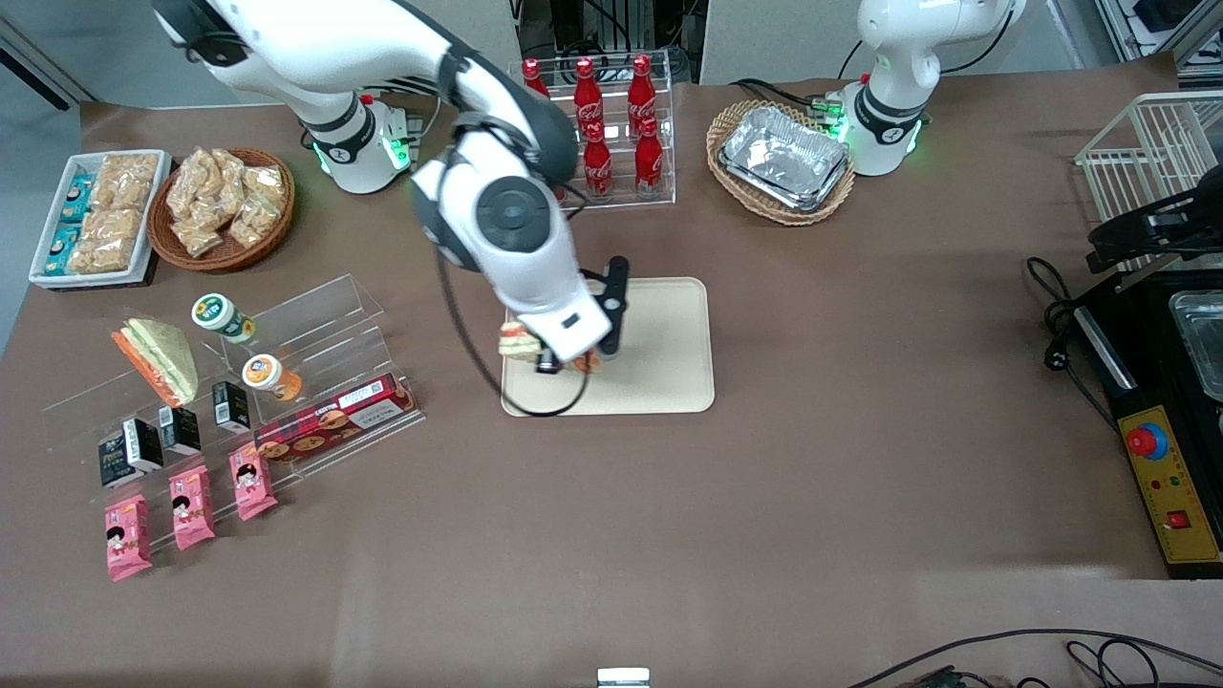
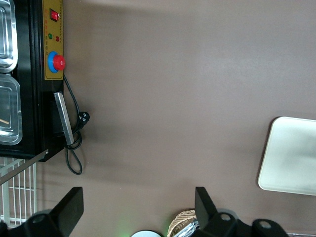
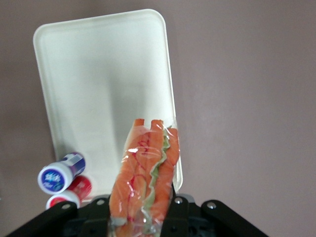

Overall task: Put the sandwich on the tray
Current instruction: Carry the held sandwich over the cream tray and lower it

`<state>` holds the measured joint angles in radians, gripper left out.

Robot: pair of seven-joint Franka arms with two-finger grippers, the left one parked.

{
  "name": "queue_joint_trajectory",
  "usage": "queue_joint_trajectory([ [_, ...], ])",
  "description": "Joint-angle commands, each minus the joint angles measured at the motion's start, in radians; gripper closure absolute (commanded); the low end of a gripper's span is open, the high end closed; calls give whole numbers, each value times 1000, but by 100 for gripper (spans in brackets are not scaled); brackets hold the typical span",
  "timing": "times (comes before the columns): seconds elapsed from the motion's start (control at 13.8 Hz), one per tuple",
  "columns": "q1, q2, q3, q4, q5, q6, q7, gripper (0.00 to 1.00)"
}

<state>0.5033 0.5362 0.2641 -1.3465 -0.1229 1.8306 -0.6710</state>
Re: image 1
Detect triangle sandwich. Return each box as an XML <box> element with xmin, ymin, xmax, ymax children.
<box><xmin>499</xmin><ymin>322</ymin><xmax>603</xmax><ymax>376</ymax></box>
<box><xmin>110</xmin><ymin>317</ymin><xmax>201</xmax><ymax>410</ymax></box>

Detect beige plastic tray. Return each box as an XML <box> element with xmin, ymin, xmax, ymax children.
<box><xmin>502</xmin><ymin>277</ymin><xmax>717</xmax><ymax>418</ymax></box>

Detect clear acrylic bottle rack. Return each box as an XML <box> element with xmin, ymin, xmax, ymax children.
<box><xmin>511</xmin><ymin>53</ymin><xmax>677</xmax><ymax>210</ymax></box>

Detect red tartan shortbread box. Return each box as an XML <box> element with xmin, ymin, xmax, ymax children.
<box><xmin>252</xmin><ymin>373</ymin><xmax>418</xmax><ymax>465</ymax></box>

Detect clear acrylic stepped display stand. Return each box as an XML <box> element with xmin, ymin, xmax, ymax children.
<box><xmin>42</xmin><ymin>273</ymin><xmax>427</xmax><ymax>552</ymax></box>

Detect light tan wicker basket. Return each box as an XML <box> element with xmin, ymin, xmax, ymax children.
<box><xmin>706</xmin><ymin>99</ymin><xmax>857</xmax><ymax>227</ymax></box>

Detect aluminium foil container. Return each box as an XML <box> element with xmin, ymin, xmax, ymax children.
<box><xmin>719</xmin><ymin>105</ymin><xmax>851</xmax><ymax>204</ymax></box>
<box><xmin>721</xmin><ymin>162</ymin><xmax>849</xmax><ymax>214</ymax></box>

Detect orange gum bottle white lid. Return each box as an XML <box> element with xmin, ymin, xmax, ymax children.
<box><xmin>242</xmin><ymin>353</ymin><xmax>305</xmax><ymax>403</ymax></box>

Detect pink cartoon snack packet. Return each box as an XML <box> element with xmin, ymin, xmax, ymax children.
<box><xmin>104</xmin><ymin>494</ymin><xmax>155</xmax><ymax>583</ymax></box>
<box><xmin>168</xmin><ymin>465</ymin><xmax>217</xmax><ymax>551</ymax></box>
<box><xmin>228</xmin><ymin>444</ymin><xmax>279</xmax><ymax>523</ymax></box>

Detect small black snack box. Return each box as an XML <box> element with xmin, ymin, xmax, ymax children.
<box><xmin>97</xmin><ymin>418</ymin><xmax>164</xmax><ymax>489</ymax></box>
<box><xmin>211</xmin><ymin>380</ymin><xmax>252</xmax><ymax>429</ymax></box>
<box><xmin>158</xmin><ymin>406</ymin><xmax>203</xmax><ymax>458</ymax></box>

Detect clear bag peanut brittle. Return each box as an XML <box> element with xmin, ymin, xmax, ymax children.
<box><xmin>172</xmin><ymin>215</ymin><xmax>226</xmax><ymax>258</ymax></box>
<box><xmin>244</xmin><ymin>164</ymin><xmax>288</xmax><ymax>207</ymax></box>
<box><xmin>226</xmin><ymin>196</ymin><xmax>284</xmax><ymax>248</ymax></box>
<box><xmin>212</xmin><ymin>148</ymin><xmax>252</xmax><ymax>206</ymax></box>
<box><xmin>169</xmin><ymin>148</ymin><xmax>217</xmax><ymax>221</ymax></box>

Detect green gum bottle white lid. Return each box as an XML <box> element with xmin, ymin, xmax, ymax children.
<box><xmin>191</xmin><ymin>292</ymin><xmax>258</xmax><ymax>346</ymax></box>

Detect dark brown wicker basket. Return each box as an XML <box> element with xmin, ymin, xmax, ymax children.
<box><xmin>147</xmin><ymin>146</ymin><xmax>296</xmax><ymax>274</ymax></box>

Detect teal ended peanut crisp pack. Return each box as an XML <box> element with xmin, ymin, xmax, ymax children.
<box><xmin>46</xmin><ymin>210</ymin><xmax>146</xmax><ymax>277</ymax></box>
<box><xmin>65</xmin><ymin>153</ymin><xmax>161</xmax><ymax>215</ymax></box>

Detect white rectangular serving box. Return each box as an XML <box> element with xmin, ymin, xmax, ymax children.
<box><xmin>29</xmin><ymin>150</ymin><xmax>174</xmax><ymax>290</ymax></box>

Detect black food warmer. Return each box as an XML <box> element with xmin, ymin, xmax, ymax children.
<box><xmin>1075</xmin><ymin>268</ymin><xmax>1223</xmax><ymax>581</ymax></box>

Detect yellow control panel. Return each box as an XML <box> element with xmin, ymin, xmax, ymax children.
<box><xmin>1115</xmin><ymin>405</ymin><xmax>1223</xmax><ymax>566</ymax></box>

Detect stainless steel pan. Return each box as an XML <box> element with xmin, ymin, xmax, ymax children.
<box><xmin>1169</xmin><ymin>290</ymin><xmax>1223</xmax><ymax>403</ymax></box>

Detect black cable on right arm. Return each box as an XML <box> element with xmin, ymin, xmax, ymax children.
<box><xmin>435</xmin><ymin>244</ymin><xmax>590</xmax><ymax>419</ymax></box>

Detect black cables at arm base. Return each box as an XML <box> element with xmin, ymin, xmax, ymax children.
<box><xmin>734</xmin><ymin>76</ymin><xmax>844</xmax><ymax>122</ymax></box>

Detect black power cable with plug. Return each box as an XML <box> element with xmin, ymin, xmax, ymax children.
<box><xmin>1026</xmin><ymin>255</ymin><xmax>1121</xmax><ymax>433</ymax></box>

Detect silver metal handle bar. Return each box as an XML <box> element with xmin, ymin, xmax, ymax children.
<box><xmin>1074</xmin><ymin>305</ymin><xmax>1139</xmax><ymax>392</ymax></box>

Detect long black floor cable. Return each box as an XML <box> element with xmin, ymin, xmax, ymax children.
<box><xmin>846</xmin><ymin>628</ymin><xmax>1223</xmax><ymax>688</ymax></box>

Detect black metal frame bar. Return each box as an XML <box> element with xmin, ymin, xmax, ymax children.
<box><xmin>1087</xmin><ymin>182</ymin><xmax>1223</xmax><ymax>276</ymax></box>

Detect red knob blue ring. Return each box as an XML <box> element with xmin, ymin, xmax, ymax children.
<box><xmin>1125</xmin><ymin>420</ymin><xmax>1169</xmax><ymax>462</ymax></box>

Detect white wire basket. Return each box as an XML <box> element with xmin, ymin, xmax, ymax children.
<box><xmin>1074</xmin><ymin>90</ymin><xmax>1223</xmax><ymax>274</ymax></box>

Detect aluminium frame rack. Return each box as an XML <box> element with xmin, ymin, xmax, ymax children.
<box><xmin>1094</xmin><ymin>0</ymin><xmax>1223</xmax><ymax>70</ymax></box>

